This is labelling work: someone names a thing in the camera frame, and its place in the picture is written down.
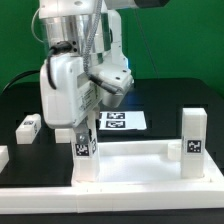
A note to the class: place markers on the fiducial marker sheet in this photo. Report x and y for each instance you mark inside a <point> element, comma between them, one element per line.
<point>124,120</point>

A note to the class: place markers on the white desk top tray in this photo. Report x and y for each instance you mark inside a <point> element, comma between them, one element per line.
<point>141,162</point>

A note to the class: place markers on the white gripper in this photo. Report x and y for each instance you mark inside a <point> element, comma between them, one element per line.
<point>75,95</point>

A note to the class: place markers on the white block at left edge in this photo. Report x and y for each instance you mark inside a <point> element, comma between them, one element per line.
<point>4,157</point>

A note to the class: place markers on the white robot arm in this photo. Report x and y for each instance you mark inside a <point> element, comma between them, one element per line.
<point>85,65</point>

